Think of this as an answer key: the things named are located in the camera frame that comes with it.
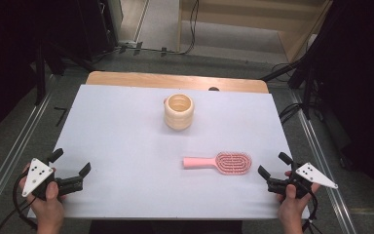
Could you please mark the black curtain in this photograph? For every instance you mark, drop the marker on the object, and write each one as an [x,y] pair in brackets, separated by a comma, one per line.
[363,81]
[9,48]

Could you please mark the pink hairbrush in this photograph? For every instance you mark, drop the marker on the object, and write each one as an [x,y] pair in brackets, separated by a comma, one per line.
[232,163]

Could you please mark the wooden table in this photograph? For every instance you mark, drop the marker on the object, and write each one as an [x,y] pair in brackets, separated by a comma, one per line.
[142,79]

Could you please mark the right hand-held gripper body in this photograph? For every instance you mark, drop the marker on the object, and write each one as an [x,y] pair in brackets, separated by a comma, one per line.
[315,175]

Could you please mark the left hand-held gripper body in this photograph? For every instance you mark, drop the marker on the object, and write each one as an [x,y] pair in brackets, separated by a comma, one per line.
[37,175]

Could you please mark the cream ribbed cup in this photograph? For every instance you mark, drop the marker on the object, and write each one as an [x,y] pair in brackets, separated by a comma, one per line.
[179,118]

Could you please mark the person's right hand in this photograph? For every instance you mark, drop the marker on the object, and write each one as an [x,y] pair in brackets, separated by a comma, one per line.
[290,211]

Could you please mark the white table mat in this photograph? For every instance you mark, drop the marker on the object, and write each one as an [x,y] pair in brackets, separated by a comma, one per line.
[126,156]

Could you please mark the person's left hand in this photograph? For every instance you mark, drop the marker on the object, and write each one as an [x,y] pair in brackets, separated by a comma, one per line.
[48,213]

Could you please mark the light wooden cabinet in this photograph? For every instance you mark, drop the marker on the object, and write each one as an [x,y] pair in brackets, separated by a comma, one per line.
[240,19]

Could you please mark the metal floor rail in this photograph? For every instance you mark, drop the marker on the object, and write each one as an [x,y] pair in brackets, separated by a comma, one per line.
[16,152]
[321,152]

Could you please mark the black metal stand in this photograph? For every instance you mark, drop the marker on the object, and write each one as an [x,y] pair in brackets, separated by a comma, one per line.
[307,87]
[40,74]

